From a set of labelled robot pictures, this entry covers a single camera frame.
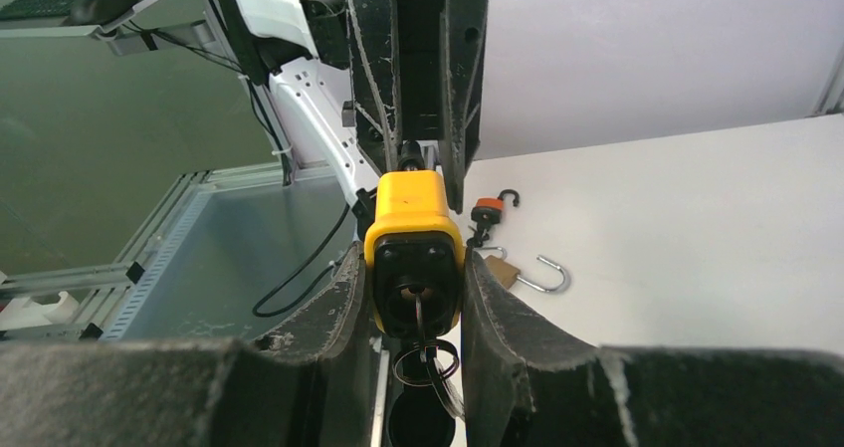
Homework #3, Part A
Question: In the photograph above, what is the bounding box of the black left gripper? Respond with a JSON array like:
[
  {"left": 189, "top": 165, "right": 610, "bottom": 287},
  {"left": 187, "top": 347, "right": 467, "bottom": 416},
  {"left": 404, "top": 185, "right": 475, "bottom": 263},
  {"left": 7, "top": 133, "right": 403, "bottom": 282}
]
[{"left": 346, "top": 0, "right": 489, "bottom": 213}]

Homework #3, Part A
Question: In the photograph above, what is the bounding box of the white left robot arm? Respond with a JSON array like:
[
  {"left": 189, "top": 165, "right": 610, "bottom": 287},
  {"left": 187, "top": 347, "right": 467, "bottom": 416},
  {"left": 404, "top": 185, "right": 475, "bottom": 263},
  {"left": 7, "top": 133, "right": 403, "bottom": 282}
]
[{"left": 217, "top": 0, "right": 490, "bottom": 230}]

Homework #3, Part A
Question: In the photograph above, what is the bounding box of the large brass padlock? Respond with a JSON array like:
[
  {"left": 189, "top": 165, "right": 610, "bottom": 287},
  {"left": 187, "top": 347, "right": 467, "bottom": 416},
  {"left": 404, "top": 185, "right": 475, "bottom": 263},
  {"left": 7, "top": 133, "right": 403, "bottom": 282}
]
[{"left": 485, "top": 255, "right": 571, "bottom": 294}]

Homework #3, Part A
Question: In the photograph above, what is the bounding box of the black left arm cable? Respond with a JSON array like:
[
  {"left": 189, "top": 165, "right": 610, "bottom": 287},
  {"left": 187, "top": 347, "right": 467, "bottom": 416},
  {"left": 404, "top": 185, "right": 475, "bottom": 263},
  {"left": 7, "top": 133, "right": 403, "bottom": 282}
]
[{"left": 251, "top": 203, "right": 354, "bottom": 319}]

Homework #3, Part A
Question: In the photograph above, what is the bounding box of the yellow tag padlock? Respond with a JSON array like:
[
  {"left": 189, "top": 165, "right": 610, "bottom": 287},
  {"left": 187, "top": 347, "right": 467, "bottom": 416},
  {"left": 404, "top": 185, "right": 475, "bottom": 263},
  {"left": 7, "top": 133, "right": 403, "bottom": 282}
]
[{"left": 363, "top": 141, "right": 465, "bottom": 340}]

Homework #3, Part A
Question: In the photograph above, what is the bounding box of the yellow padlock key ring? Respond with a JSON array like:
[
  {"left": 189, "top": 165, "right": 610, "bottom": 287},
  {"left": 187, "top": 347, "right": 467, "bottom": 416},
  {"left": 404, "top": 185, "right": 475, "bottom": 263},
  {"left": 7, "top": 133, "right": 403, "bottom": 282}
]
[{"left": 391, "top": 285, "right": 466, "bottom": 422}]

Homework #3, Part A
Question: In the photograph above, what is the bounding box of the black computer mouse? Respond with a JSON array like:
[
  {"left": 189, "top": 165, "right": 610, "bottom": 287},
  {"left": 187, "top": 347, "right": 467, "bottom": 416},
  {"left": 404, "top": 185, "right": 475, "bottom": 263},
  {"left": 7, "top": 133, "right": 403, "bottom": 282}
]
[{"left": 63, "top": 0, "right": 140, "bottom": 26}]

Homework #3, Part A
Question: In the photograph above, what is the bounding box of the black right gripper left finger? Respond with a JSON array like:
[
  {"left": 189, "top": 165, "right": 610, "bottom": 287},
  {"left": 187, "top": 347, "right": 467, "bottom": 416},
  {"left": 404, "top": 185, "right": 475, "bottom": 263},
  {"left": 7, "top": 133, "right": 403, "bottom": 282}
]
[{"left": 1, "top": 242, "right": 376, "bottom": 446}]

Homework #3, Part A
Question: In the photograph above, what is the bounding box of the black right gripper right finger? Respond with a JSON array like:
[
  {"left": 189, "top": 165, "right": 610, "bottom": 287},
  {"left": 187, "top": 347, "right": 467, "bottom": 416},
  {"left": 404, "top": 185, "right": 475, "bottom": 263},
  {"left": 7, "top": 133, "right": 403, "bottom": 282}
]
[{"left": 461, "top": 250, "right": 843, "bottom": 446}]

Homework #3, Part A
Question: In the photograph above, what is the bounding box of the small brass padlock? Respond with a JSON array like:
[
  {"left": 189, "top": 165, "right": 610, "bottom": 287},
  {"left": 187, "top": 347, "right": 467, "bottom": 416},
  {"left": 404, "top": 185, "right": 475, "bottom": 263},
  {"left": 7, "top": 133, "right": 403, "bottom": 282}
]
[{"left": 475, "top": 246, "right": 508, "bottom": 260}]

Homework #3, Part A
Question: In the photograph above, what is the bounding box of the orange black padlock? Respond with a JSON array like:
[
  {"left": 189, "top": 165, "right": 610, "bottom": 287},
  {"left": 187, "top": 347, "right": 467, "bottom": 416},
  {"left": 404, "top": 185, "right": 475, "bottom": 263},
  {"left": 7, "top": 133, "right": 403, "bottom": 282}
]
[{"left": 467, "top": 189, "right": 521, "bottom": 248}]

